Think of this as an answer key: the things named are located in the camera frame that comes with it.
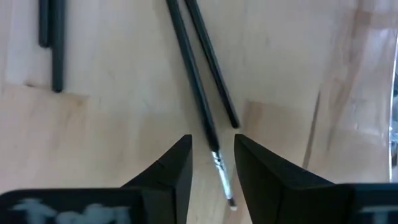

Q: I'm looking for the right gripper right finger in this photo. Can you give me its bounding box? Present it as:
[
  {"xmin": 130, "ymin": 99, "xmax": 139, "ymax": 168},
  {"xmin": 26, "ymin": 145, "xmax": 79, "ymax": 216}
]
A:
[{"xmin": 233, "ymin": 133, "xmax": 398, "ymax": 224}]

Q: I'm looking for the makeup brush printed handle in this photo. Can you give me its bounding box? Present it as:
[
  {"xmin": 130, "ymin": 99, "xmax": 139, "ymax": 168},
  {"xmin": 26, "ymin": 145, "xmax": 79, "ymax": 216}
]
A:
[{"xmin": 50, "ymin": 0, "xmax": 67, "ymax": 93}]

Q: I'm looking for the clear acrylic brush organizer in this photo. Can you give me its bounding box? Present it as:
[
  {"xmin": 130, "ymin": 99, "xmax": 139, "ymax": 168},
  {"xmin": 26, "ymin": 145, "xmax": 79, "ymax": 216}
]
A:
[{"xmin": 306, "ymin": 0, "xmax": 398, "ymax": 184}]

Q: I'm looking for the thin pointed-tip makeup brush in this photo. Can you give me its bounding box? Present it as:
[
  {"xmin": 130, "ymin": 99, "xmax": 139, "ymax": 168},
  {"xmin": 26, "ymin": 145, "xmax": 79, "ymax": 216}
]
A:
[{"xmin": 165, "ymin": 0, "xmax": 238, "ymax": 212}]

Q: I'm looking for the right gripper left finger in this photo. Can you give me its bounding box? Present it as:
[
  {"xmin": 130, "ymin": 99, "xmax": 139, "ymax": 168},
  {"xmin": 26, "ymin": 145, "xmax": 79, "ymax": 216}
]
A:
[{"xmin": 0, "ymin": 134, "xmax": 193, "ymax": 224}]

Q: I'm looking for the small round-head makeup brush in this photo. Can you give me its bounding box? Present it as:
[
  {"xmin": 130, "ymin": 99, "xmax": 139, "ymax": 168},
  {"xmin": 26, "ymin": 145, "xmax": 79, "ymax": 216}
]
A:
[{"xmin": 37, "ymin": 0, "xmax": 51, "ymax": 49}]

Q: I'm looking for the clear-capped makeup brush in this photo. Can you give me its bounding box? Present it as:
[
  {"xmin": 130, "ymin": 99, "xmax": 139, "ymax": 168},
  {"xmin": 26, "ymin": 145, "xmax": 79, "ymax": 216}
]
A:
[{"xmin": 184, "ymin": 0, "xmax": 241, "ymax": 130}]

